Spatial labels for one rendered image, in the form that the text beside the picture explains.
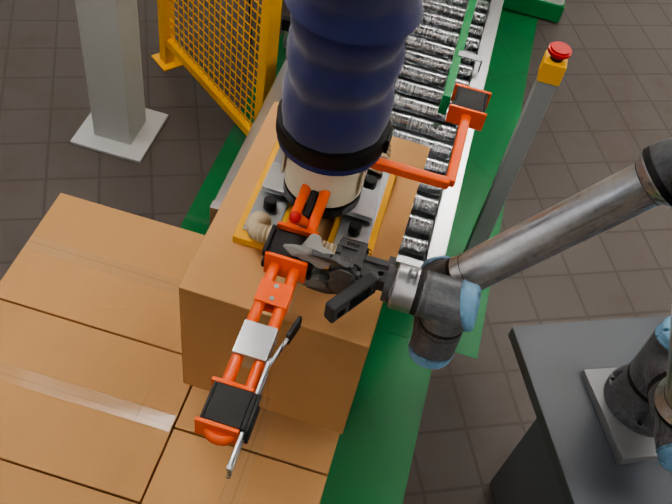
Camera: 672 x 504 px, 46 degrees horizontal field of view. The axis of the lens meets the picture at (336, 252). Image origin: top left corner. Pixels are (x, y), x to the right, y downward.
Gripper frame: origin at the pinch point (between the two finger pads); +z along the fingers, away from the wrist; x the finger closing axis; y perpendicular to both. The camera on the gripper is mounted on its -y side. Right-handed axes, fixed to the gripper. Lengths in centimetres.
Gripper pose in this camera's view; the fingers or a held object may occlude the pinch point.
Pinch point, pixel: (286, 262)
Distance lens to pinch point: 150.4
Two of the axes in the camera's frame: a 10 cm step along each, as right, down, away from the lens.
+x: 1.2, -6.1, -7.8
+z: -9.6, -2.8, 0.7
